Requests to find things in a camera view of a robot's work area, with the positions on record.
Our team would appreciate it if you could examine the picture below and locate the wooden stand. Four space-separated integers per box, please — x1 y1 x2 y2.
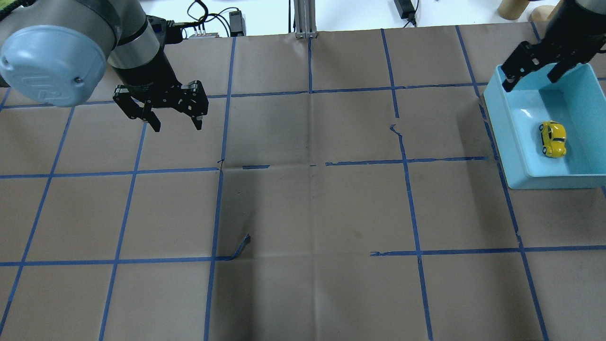
529 6 556 22

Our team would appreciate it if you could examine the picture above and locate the aluminium frame post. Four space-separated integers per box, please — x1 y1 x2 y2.
294 0 318 39

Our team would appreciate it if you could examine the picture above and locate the brown paper table cover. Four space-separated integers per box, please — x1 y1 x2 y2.
1 22 605 341

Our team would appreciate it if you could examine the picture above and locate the black power adapter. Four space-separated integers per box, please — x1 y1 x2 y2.
394 0 417 21

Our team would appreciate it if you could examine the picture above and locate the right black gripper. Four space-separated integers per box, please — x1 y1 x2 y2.
501 0 606 92

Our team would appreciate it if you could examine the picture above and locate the light blue plastic bin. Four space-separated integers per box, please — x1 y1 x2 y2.
483 64 606 189

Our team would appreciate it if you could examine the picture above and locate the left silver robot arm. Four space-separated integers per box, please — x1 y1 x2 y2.
1 0 209 132

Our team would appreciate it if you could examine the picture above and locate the yellow beetle toy car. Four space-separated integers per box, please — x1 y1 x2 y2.
539 120 567 158

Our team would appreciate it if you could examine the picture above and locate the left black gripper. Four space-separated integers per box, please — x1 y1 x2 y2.
113 50 209 133

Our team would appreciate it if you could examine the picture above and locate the wooden cup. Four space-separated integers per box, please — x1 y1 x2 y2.
497 0 530 21

